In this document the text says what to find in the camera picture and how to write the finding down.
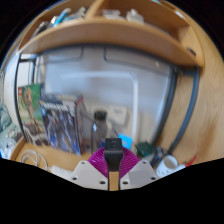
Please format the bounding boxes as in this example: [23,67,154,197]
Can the dark grey metal desk frame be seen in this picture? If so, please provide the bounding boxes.
[13,44,201,154]

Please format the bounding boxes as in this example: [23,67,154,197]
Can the wooden shelf unit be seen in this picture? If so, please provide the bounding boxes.
[16,0,205,68]

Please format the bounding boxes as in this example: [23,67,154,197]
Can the black electric shaver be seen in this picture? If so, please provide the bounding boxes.
[151,146,168,168]

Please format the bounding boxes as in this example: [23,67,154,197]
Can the blue robot model kit box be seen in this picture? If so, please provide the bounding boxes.
[38,93,87,157]

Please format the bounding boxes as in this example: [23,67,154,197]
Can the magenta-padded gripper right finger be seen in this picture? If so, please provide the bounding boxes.
[118,147,160,191]

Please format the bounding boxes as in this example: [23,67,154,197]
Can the clear bottle with dark cap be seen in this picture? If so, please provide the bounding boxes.
[90,110,110,154]

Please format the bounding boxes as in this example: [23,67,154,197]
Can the light blue and orange carton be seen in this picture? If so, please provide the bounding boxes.
[118,133,133,150]

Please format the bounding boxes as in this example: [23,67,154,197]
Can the green round tin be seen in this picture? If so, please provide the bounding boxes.
[136,141,155,158]

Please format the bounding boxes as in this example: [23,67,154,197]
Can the green toy figure box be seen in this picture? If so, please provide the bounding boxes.
[17,83,51,147]

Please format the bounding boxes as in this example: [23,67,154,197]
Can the bed with teal bedding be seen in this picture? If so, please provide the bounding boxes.
[0,101,23,159]

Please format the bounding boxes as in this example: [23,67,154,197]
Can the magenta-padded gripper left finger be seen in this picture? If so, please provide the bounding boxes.
[69,148,110,192]

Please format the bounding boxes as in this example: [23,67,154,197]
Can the white cardboard box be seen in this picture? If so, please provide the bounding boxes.
[108,104,129,128]

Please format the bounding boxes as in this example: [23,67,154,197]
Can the white mug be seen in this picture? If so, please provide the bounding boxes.
[155,154,180,178]

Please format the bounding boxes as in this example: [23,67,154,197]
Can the black charger block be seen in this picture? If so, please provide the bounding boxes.
[103,137,124,174]

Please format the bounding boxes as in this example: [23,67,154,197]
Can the white bottle with red cap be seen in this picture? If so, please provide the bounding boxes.
[176,154,198,173]

